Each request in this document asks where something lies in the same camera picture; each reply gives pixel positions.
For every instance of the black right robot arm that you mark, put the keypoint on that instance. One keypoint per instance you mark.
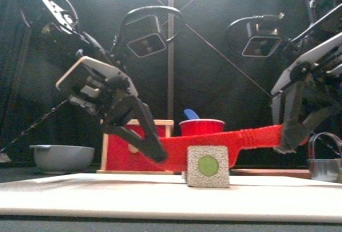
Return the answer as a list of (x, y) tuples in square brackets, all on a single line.
[(325, 22)]

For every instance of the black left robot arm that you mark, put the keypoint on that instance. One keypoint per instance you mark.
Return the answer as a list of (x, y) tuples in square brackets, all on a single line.
[(67, 46)]

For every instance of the black toy sushi roll slice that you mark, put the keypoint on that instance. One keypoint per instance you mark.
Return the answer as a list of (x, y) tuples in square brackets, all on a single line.
[(208, 166)]

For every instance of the red wooden framed box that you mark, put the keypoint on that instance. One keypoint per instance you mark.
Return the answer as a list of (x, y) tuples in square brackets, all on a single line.
[(118, 156)]

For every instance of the red plastic cup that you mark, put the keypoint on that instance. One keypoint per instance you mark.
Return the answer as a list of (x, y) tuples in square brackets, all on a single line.
[(201, 127)]

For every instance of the light wooden board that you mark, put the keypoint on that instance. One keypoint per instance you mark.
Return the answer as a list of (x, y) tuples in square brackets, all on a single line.
[(268, 173)]

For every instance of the blue plastic spoon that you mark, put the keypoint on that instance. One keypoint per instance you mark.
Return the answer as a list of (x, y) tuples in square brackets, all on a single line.
[(192, 114)]

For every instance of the white cutting board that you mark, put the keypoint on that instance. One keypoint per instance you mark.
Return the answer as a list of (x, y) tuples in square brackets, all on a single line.
[(112, 196)]

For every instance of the thin grey diagonal rod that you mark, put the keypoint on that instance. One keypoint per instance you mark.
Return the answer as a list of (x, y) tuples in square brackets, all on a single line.
[(35, 125)]

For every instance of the grey bowl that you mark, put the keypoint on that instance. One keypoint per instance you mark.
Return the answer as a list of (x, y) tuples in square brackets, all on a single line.
[(62, 159)]

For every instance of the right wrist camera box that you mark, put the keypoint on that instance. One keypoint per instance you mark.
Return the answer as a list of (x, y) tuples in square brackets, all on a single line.
[(261, 46)]

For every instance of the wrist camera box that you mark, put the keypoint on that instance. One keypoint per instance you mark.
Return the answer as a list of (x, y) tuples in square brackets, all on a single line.
[(142, 32), (261, 46)]

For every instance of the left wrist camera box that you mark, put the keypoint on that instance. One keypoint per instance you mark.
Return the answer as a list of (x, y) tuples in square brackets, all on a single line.
[(142, 32)]

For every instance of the grey vertical frame pole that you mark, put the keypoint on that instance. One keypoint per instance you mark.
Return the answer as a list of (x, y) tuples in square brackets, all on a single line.
[(172, 76)]

